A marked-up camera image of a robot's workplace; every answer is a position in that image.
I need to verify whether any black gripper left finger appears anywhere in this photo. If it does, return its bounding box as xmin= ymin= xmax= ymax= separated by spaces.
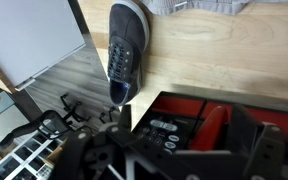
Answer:
xmin=50 ymin=104 xmax=142 ymax=180

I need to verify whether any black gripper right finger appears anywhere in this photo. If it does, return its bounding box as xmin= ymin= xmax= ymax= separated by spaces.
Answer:
xmin=229 ymin=104 xmax=288 ymax=180

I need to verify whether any red microwave door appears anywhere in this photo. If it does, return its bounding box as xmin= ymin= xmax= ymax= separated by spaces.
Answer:
xmin=187 ymin=99 xmax=288 ymax=154

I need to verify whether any white glass door cabinet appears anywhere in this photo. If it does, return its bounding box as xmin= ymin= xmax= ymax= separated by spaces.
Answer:
xmin=0 ymin=129 xmax=67 ymax=180

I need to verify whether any red black microwave body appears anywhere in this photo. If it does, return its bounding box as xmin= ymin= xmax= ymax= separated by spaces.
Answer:
xmin=132 ymin=90 xmax=288 ymax=157

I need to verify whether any grey canvas shoe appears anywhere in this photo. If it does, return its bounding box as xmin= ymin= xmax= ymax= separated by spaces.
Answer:
xmin=106 ymin=0 xmax=151 ymax=108

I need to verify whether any white board panel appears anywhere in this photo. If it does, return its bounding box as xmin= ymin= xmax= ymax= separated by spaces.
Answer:
xmin=0 ymin=0 xmax=87 ymax=92

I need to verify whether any grey hoodie cloth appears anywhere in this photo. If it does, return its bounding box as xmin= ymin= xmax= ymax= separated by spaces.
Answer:
xmin=140 ymin=0 xmax=288 ymax=16

